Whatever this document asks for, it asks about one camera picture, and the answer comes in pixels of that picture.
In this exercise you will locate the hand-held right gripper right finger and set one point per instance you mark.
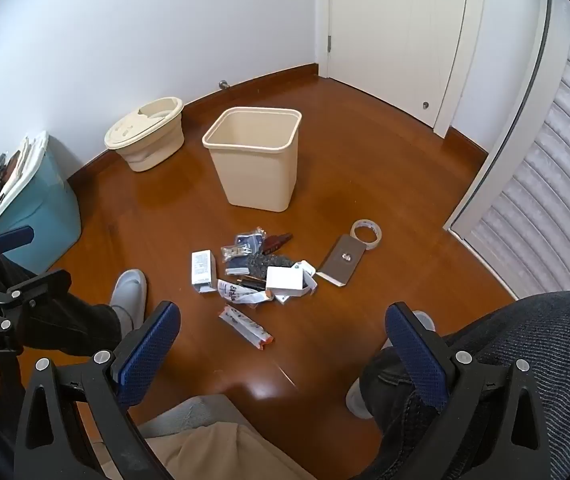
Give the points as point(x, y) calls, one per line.
point(415, 355)

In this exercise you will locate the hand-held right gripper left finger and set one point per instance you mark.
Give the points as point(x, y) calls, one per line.
point(150, 345)

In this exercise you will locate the blue item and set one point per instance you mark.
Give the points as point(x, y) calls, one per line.
point(252, 244)

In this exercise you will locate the beige plastic waste bin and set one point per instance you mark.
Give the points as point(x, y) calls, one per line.
point(255, 170)

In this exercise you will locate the blue storage box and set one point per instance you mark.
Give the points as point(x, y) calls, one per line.
point(40, 210)

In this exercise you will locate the person's left leg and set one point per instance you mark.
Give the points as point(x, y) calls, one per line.
point(80, 320)

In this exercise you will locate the person's leg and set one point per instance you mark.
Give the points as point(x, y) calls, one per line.
point(515, 330)
point(80, 320)

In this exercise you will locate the grey left shoe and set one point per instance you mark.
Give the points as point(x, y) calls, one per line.
point(130, 290)

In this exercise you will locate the grey shoe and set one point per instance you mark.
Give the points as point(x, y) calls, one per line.
point(130, 290)
point(360, 402)

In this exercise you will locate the stack of white papers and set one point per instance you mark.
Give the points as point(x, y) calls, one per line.
point(22, 170)

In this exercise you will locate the grey right shoe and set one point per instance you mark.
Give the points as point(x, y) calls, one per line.
point(360, 402)

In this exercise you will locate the grey cloth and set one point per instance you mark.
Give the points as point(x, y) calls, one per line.
point(200, 412)

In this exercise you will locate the tall white carton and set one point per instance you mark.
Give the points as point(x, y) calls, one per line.
point(202, 270)

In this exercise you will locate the orange and white packet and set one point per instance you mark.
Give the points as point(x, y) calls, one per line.
point(245, 327)

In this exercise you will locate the white crumpled wrapper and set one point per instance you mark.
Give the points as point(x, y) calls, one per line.
point(237, 294)

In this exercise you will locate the person's right leg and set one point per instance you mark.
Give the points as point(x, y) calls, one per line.
point(515, 330)

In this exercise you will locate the black pen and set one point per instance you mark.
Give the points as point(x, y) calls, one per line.
point(250, 285)

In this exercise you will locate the grey flat box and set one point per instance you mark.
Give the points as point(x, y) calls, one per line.
point(340, 262)

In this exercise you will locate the small clear zip bag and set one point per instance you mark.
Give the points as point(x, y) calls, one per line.
point(232, 253)

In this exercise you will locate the clear tape roll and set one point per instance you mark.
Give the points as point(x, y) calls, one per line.
point(378, 236)

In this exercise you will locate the beige cloth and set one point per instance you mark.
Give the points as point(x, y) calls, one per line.
point(225, 455)

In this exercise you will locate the small white box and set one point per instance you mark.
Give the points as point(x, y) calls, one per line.
point(307, 266)

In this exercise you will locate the black mesh piece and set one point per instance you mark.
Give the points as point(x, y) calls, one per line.
point(267, 264)

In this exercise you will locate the white square box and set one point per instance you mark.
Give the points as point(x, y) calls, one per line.
point(287, 280)

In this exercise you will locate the dark red packet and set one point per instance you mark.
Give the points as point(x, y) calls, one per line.
point(277, 242)

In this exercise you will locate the cream lidded bucket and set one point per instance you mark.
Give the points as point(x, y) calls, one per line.
point(145, 135)

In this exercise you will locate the white slatted closet door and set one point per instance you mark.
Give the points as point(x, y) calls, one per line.
point(555, 170)

